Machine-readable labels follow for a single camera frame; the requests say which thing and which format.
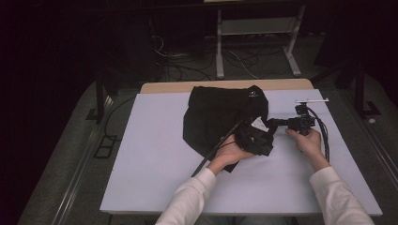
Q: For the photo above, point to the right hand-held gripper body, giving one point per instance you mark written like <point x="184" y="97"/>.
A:
<point x="302" y="123"/>

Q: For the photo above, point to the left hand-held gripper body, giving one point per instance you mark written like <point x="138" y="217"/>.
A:
<point x="255" y="140"/>

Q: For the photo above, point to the black cloth garment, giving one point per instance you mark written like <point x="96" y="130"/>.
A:
<point x="216" y="115"/>

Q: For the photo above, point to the person's right hand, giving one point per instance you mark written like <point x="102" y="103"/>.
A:
<point x="311" y="145"/>

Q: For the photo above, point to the person's left hand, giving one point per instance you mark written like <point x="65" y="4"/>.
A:
<point x="228" y="154"/>

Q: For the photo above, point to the black metal stand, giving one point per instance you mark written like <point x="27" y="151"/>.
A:
<point x="100" y="97"/>
<point x="359" y="90"/>

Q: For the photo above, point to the small white floor object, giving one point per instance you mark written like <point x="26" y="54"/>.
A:
<point x="371" y="120"/>

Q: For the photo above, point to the person's lap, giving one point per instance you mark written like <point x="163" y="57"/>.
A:
<point x="250" y="221"/>

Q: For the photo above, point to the white metal stand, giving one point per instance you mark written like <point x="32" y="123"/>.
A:
<point x="256" y="25"/>

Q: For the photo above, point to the metal floor rail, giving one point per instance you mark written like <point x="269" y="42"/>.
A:
<point x="372" y="137"/>
<point x="81" y="162"/>

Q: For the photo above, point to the black rectangular floor frame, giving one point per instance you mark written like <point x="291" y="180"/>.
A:
<point x="100" y="149"/>

